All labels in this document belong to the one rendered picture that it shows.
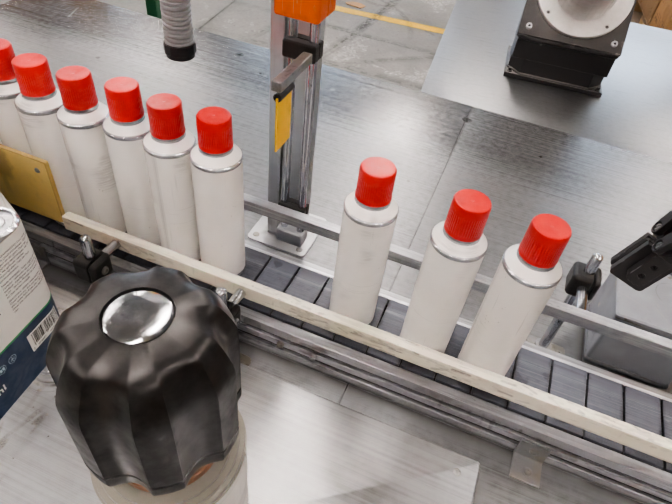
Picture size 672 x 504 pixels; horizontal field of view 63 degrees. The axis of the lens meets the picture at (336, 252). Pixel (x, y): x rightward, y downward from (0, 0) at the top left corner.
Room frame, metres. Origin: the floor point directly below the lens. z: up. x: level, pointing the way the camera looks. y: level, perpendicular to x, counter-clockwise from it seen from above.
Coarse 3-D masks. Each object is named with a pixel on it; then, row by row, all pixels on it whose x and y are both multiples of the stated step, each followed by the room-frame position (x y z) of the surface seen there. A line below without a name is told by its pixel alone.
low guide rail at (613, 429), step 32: (64, 224) 0.45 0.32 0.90; (96, 224) 0.45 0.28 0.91; (160, 256) 0.41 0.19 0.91; (256, 288) 0.38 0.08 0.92; (320, 320) 0.36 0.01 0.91; (352, 320) 0.36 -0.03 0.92; (416, 352) 0.33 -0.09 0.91; (480, 384) 0.31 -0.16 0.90; (512, 384) 0.31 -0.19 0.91; (576, 416) 0.28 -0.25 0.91; (608, 416) 0.29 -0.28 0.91; (640, 448) 0.27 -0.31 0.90
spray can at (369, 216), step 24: (360, 168) 0.39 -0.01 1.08; (384, 168) 0.39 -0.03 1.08; (360, 192) 0.38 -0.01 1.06; (384, 192) 0.38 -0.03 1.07; (360, 216) 0.37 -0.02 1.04; (384, 216) 0.38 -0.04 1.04; (360, 240) 0.37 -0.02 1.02; (384, 240) 0.38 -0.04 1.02; (336, 264) 0.39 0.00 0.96; (360, 264) 0.37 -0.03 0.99; (384, 264) 0.38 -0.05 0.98; (336, 288) 0.38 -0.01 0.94; (360, 288) 0.37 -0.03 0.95; (336, 312) 0.38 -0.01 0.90; (360, 312) 0.37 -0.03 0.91
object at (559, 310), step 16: (256, 208) 0.47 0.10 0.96; (272, 208) 0.46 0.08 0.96; (288, 208) 0.47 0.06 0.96; (288, 224) 0.45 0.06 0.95; (304, 224) 0.45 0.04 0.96; (320, 224) 0.45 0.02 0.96; (336, 240) 0.44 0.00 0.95; (400, 256) 0.42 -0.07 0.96; (416, 256) 0.42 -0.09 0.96; (480, 288) 0.39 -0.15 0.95; (560, 304) 0.38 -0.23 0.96; (576, 320) 0.37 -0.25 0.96; (592, 320) 0.36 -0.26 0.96; (608, 320) 0.37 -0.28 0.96; (608, 336) 0.36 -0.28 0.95; (624, 336) 0.35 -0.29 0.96; (640, 336) 0.35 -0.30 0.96; (656, 336) 0.35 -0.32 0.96; (656, 352) 0.34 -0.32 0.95
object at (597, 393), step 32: (128, 256) 0.43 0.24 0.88; (256, 256) 0.46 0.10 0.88; (288, 288) 0.42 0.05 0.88; (320, 288) 0.43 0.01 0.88; (288, 320) 0.37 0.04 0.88; (384, 320) 0.39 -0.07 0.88; (384, 352) 0.35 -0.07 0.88; (448, 352) 0.36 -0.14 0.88; (448, 384) 0.32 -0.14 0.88; (544, 384) 0.34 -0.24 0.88; (576, 384) 0.34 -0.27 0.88; (608, 384) 0.35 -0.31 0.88; (544, 416) 0.30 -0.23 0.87; (640, 416) 0.31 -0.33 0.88; (608, 448) 0.27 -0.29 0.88
